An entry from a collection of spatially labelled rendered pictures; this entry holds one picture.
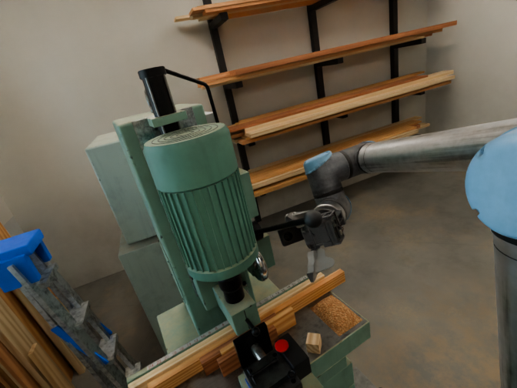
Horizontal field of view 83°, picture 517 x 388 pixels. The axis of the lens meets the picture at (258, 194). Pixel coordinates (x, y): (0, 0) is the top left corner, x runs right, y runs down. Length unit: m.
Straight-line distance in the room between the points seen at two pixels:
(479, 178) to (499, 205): 0.04
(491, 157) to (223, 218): 0.43
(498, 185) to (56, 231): 3.14
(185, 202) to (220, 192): 0.07
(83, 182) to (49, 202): 0.33
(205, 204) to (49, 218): 2.68
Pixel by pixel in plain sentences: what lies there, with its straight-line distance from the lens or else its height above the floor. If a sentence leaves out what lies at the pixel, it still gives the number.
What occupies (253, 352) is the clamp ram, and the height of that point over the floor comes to 0.96.
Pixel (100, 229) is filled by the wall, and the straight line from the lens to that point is 3.17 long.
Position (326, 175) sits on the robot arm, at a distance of 0.86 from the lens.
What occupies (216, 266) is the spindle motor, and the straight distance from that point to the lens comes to 0.64.
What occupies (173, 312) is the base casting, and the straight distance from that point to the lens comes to 1.25.
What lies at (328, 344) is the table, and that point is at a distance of 0.86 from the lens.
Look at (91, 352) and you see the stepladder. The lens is 1.61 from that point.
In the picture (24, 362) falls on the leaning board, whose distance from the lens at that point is 2.14.
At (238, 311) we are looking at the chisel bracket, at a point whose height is 1.05.
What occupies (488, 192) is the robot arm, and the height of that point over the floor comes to 1.39.
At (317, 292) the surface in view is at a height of 0.92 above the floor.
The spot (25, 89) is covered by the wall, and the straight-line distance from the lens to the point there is 3.00.
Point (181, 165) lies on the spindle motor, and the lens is 0.54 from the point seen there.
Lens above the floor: 1.58
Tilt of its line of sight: 23 degrees down
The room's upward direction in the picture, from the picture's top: 13 degrees counter-clockwise
